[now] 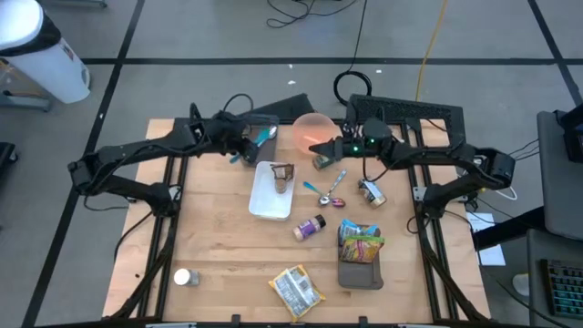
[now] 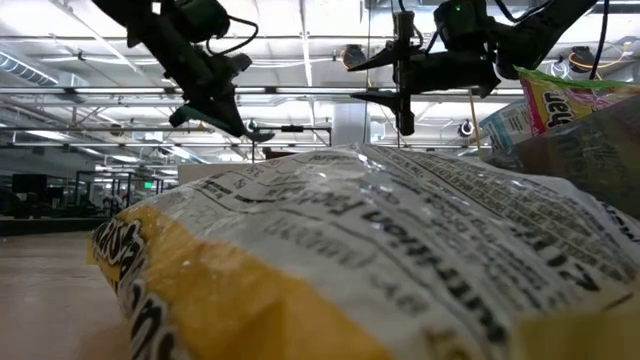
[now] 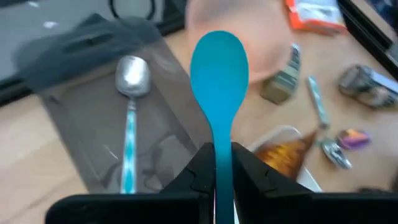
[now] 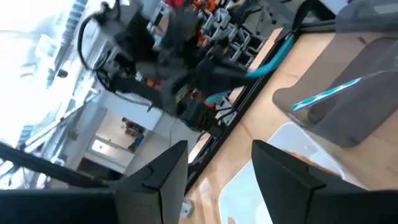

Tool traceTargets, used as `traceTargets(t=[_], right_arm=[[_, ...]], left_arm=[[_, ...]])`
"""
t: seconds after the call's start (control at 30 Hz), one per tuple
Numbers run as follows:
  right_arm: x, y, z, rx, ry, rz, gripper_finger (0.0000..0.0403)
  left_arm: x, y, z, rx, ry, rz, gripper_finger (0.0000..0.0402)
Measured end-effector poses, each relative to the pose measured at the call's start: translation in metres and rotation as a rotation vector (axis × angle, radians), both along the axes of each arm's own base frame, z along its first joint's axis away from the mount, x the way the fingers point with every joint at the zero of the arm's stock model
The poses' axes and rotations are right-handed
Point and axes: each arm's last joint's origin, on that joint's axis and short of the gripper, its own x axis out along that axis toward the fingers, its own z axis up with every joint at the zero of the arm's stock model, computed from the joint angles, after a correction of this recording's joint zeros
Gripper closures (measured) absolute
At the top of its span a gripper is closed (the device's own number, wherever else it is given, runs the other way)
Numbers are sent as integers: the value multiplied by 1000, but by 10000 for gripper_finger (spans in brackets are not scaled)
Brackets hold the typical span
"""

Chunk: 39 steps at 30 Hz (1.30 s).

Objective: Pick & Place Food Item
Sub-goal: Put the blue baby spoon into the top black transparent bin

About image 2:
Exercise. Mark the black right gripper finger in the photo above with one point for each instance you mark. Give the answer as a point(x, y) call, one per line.
point(385, 59)
point(385, 100)

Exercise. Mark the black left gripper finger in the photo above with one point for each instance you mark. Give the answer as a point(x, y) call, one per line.
point(231, 115)

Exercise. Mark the yellow green candy packet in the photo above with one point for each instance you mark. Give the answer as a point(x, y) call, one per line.
point(555, 107)

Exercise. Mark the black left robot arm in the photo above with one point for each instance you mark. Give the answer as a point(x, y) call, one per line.
point(160, 40)

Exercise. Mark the white building column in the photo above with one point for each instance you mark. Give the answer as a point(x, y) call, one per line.
point(350, 125)

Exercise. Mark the yellow white chips bag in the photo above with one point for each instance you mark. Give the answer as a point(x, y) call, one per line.
point(350, 250)

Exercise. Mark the grey plastic holder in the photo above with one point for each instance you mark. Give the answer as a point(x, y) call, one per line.
point(600, 165)

